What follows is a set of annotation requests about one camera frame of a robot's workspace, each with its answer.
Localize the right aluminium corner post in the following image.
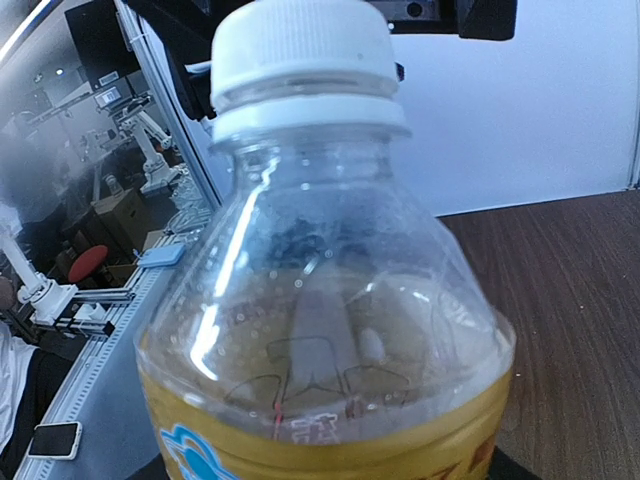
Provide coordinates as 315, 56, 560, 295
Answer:
626, 0, 639, 190

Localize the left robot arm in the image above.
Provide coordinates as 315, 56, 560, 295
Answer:
125, 0, 517, 121

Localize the white smartphone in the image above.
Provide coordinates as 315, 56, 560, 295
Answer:
27, 422, 83, 461

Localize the light blue pad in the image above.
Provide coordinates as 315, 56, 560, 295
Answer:
137, 244, 186, 269

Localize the red round stool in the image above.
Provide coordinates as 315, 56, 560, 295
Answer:
67, 245, 109, 283

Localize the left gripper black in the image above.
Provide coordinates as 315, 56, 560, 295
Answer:
124, 0, 517, 42

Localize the white small robot base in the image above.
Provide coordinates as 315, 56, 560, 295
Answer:
1, 232, 135, 338

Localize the white bottle cap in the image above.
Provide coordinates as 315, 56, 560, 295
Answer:
210, 1, 410, 144

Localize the person in white shirt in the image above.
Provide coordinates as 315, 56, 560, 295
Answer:
0, 274, 66, 480

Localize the cardboard box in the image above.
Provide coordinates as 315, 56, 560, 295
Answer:
92, 189, 154, 252

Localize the aluminium corner post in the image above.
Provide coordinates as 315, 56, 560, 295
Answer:
626, 0, 639, 190
115, 1, 223, 207

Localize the left aluminium corner post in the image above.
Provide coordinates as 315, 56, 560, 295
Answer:
115, 1, 223, 207

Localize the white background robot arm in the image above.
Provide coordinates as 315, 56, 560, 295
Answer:
116, 97, 181, 196

